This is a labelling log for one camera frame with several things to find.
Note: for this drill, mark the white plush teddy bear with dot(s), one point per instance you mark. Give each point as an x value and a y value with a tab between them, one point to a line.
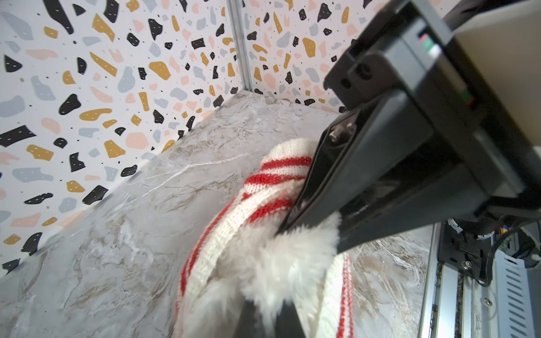
252	262

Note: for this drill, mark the red white striped knit sweater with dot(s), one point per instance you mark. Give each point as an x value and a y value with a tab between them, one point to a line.
274	190

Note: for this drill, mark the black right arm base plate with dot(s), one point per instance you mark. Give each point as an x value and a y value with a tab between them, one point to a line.
471	247

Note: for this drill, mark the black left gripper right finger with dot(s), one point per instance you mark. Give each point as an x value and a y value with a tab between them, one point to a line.
288	324

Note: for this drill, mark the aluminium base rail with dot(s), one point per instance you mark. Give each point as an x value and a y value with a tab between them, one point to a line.
447	309

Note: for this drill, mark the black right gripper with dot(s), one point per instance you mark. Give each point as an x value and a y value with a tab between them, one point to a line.
423	138

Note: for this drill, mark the white ribbed vent strip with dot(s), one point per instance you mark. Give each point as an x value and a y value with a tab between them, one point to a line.
514	310

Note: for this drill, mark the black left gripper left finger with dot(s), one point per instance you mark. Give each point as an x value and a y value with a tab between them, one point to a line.
249	324

